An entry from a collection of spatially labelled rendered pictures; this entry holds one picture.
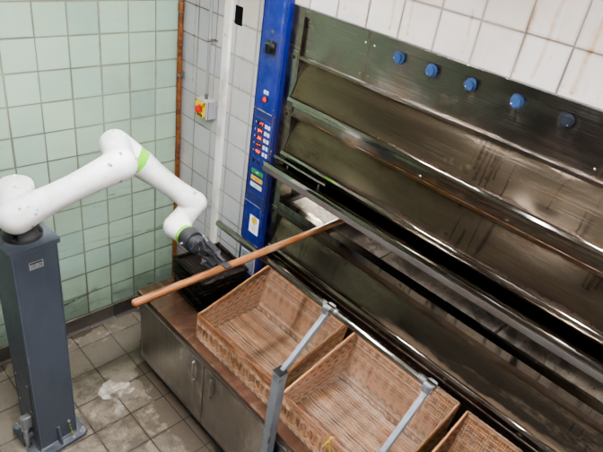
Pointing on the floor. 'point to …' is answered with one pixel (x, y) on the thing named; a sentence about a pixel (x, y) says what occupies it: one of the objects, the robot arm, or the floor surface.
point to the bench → (204, 378)
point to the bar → (307, 344)
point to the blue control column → (268, 72)
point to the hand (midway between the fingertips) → (223, 266)
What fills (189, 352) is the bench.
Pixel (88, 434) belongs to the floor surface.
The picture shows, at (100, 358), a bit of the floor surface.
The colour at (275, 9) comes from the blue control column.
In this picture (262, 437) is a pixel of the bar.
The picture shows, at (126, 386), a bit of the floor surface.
